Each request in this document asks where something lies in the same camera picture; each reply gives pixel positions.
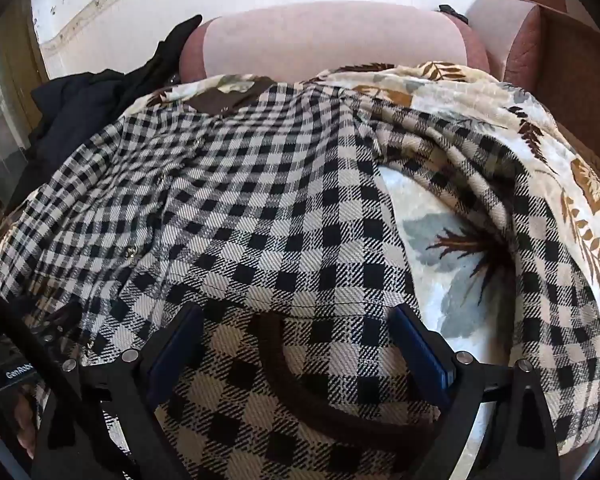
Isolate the person's left hand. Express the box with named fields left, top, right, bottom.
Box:
left=0, top=394, right=37, bottom=461

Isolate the brown and pink armchair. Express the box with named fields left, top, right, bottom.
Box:
left=466, top=0, right=600, bottom=201

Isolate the small black object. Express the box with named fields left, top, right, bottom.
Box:
left=438, top=4, right=469, bottom=25

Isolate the glass panel wooden door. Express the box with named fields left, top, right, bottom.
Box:
left=0, top=0, right=48, bottom=221

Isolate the black garment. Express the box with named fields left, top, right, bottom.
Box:
left=124, top=14, right=204, bottom=107

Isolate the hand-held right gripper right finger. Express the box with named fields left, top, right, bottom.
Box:
left=387, top=304, right=562, bottom=480

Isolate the dark navy jacket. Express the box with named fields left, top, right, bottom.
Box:
left=17, top=69, right=148, bottom=213

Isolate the black and white checked coat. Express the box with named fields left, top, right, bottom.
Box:
left=0, top=81, right=600, bottom=480

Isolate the leaf print blanket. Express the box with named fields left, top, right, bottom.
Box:
left=130, top=61, right=600, bottom=467

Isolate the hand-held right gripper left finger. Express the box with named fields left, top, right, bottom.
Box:
left=32, top=304, right=204, bottom=480

